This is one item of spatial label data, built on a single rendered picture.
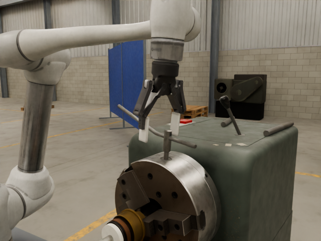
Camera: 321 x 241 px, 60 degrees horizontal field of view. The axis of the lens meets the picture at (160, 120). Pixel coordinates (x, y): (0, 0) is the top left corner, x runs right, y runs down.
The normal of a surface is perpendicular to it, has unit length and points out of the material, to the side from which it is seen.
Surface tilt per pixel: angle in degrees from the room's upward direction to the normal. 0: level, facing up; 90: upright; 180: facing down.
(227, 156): 42
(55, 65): 111
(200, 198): 61
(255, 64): 90
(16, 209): 87
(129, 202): 51
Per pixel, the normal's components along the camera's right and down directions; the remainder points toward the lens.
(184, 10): 0.71, 0.19
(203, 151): -0.41, -0.65
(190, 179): 0.51, -0.68
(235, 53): -0.52, 0.14
